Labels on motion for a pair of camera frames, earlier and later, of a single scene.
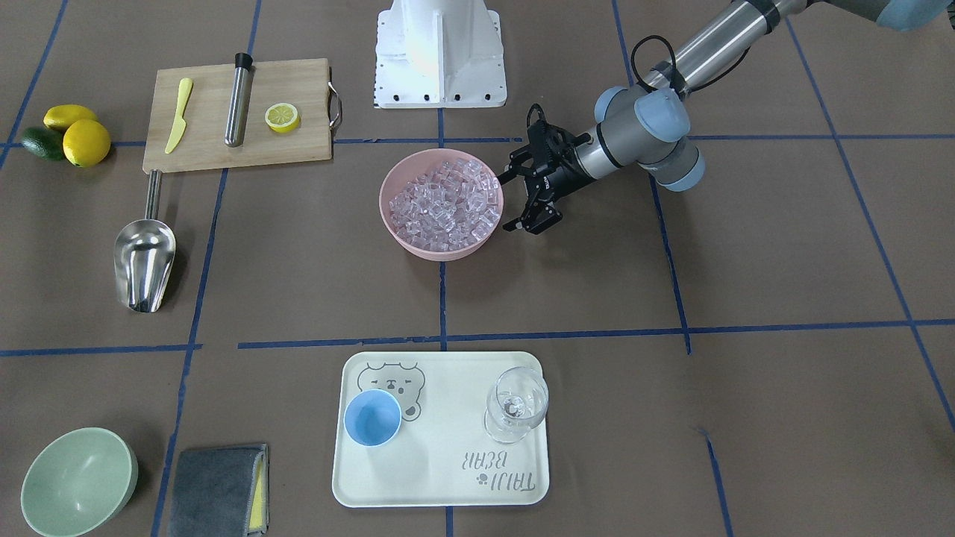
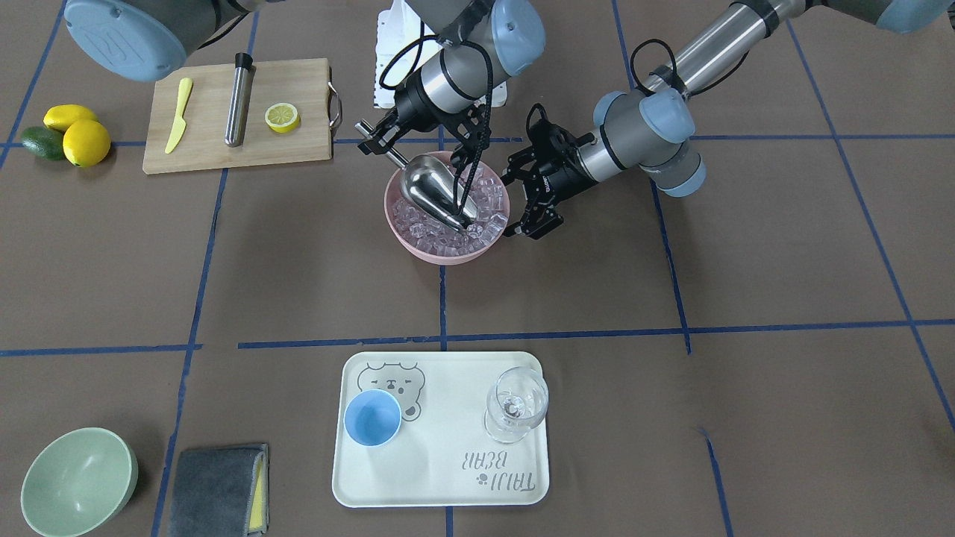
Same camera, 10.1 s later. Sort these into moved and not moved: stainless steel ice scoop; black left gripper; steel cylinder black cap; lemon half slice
Moved: stainless steel ice scoop
Not moved: lemon half slice; black left gripper; steel cylinder black cap
